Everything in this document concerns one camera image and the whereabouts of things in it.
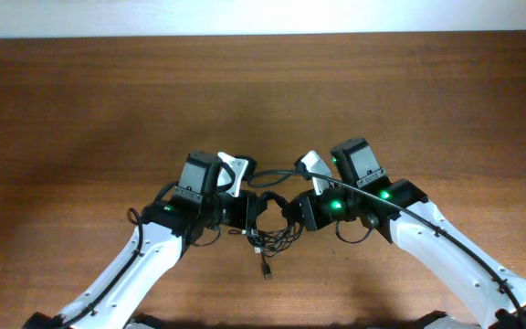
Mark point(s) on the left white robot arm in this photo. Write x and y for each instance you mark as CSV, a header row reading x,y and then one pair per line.
x,y
208,195

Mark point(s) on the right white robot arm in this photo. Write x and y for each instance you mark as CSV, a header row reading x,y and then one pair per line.
x,y
405,216

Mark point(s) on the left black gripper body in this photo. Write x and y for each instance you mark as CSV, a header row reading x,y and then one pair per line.
x,y
235,210

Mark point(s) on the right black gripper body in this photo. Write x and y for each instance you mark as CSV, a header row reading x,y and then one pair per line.
x,y
324,208

